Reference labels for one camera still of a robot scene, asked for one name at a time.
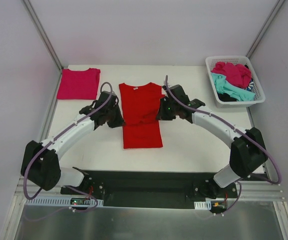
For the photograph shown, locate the white cable duct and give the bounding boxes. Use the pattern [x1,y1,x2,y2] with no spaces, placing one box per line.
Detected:
[26,196,104,207]
[194,200,211,211]

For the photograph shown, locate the aluminium rail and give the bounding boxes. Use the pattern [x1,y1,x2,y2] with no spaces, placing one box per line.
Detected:
[235,181,285,202]

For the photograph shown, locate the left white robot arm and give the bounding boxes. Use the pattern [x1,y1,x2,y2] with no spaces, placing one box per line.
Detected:
[21,91,124,195]

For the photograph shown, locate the white plastic basket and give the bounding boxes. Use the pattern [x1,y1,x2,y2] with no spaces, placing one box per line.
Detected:
[205,55,265,108]

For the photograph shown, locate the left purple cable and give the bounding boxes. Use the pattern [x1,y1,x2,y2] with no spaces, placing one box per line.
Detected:
[22,81,114,222]

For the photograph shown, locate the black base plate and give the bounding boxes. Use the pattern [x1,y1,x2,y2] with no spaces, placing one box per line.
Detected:
[60,169,238,210]

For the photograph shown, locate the right aluminium frame post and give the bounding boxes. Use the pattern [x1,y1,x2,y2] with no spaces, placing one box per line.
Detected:
[245,0,287,60]

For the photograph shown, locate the crumpled magenta t shirt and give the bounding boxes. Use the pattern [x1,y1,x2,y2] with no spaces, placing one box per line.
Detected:
[211,61,252,89]

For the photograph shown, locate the teal t shirt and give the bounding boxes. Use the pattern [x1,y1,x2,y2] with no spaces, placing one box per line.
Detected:
[211,73,255,102]

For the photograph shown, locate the magenta t shirt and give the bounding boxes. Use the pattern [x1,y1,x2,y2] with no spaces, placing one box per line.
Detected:
[57,68,101,100]
[211,61,252,89]

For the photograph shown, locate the red t shirt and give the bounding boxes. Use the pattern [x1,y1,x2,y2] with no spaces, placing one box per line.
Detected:
[119,82,164,149]

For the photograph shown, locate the black garment in basket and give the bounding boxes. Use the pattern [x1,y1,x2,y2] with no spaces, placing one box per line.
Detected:
[217,93,237,102]

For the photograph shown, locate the striped garment in basket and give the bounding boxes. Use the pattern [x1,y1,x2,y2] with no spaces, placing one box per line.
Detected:
[245,79,254,92]

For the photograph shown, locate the aluminium frame post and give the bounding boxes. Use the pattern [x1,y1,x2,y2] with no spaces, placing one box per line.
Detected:
[21,0,64,72]
[245,0,287,60]

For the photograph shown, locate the left aluminium frame post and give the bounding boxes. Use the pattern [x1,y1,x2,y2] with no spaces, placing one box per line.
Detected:
[21,0,64,72]

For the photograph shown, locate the left white cable duct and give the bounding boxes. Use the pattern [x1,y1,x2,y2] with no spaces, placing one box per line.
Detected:
[26,196,104,207]

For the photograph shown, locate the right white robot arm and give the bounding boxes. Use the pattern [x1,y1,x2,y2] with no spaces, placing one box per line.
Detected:
[156,84,268,199]

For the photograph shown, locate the right white cable duct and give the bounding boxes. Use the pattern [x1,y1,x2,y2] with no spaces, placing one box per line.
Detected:
[194,200,211,211]

